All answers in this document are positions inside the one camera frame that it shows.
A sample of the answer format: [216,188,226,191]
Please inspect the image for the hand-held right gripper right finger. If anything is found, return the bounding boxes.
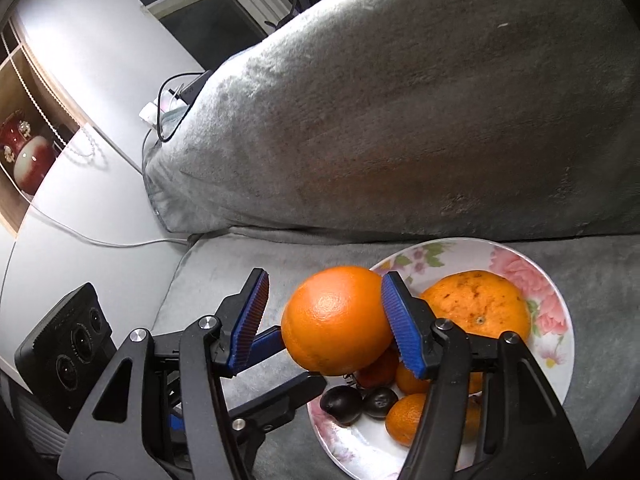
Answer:
[381,271,588,480]

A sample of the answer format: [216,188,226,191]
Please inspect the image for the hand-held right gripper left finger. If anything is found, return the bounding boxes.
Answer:
[57,267,271,480]

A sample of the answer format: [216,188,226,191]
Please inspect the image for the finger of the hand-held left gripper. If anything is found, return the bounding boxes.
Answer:
[247,325,287,362]
[225,371,329,442]

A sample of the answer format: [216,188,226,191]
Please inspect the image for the red tomato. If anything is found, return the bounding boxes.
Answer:
[357,347,401,390]

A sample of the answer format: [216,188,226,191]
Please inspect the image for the small orange kumquat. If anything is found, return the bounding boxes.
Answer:
[396,360,432,396]
[385,392,482,447]

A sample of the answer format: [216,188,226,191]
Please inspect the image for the dark plum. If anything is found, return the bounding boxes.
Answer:
[362,387,400,420]
[320,385,365,429]

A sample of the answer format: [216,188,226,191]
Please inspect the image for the large smooth orange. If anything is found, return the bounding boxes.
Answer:
[281,266,396,377]

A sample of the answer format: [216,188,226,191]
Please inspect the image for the mottled orange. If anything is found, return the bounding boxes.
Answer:
[419,270,533,396]

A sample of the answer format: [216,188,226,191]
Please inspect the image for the floral white plate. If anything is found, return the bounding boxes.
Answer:
[306,237,576,476]

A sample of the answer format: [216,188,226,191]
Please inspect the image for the grey fleece blanket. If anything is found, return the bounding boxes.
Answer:
[150,227,640,480]

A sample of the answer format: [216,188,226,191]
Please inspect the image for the red and white vase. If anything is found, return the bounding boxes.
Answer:
[0,112,57,197]

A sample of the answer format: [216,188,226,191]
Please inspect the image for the grey covered cushion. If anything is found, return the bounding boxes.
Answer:
[142,0,640,239]

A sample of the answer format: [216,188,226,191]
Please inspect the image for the white power strip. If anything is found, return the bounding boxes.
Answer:
[138,102,174,126]

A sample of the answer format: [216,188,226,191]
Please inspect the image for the black power adapter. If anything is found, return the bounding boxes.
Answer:
[170,70,216,106]

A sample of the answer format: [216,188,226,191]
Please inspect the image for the white cable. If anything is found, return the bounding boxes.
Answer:
[30,205,189,249]

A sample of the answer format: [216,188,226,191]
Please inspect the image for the window frame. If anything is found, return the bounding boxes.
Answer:
[100,0,311,45]

